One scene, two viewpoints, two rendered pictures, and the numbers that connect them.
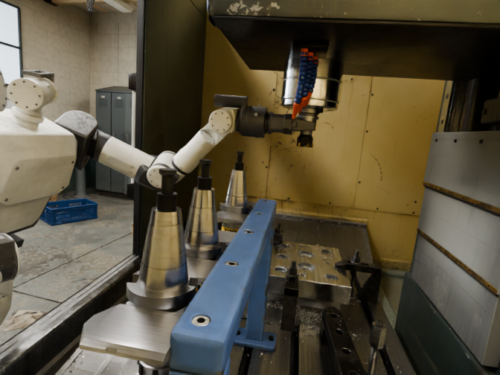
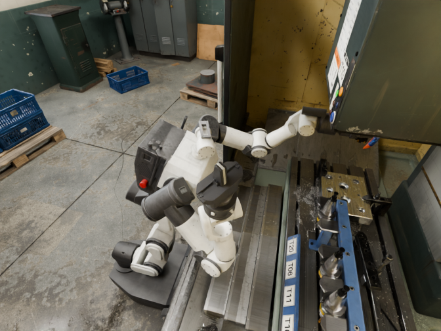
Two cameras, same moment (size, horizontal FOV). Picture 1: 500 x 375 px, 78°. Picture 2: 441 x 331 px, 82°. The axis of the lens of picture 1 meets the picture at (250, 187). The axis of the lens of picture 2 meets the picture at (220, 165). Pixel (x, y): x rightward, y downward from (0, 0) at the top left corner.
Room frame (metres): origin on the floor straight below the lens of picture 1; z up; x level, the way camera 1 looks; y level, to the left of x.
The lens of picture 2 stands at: (-0.03, 0.36, 1.99)
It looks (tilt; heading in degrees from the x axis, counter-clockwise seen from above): 42 degrees down; 6
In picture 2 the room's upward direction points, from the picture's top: straight up
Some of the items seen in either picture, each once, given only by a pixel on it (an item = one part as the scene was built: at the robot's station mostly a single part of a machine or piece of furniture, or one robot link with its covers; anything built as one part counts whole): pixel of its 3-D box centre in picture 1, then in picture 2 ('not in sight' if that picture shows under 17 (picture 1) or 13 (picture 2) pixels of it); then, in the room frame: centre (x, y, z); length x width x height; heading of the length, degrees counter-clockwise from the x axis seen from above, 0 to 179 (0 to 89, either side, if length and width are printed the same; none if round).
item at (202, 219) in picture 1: (202, 215); (335, 261); (0.37, 0.06, 1.26); 0.04 x 0.04 x 0.07
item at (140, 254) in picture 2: not in sight; (149, 258); (0.79, 0.96, 0.28); 0.21 x 0.20 x 0.13; 82
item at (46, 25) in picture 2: not in sight; (69, 50); (4.04, 3.30, 0.59); 0.57 x 0.52 x 1.17; 166
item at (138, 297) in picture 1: (163, 292); (333, 304); (0.26, 0.07, 1.21); 0.06 x 0.06 x 0.03
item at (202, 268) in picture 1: (184, 268); (331, 285); (0.32, 0.06, 1.21); 0.07 x 0.05 x 0.01; 82
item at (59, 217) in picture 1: (69, 210); (128, 79); (4.08, 2.42, 0.11); 0.62 x 0.42 x 0.22; 143
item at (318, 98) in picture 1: (311, 86); not in sight; (0.90, -0.15, 1.50); 0.16 x 0.16 x 0.12
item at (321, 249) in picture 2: (212, 236); (329, 252); (0.43, 0.05, 1.21); 0.07 x 0.05 x 0.01; 82
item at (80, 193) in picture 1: (79, 164); (120, 30); (5.29, 2.94, 0.57); 0.47 x 0.37 x 1.14; 136
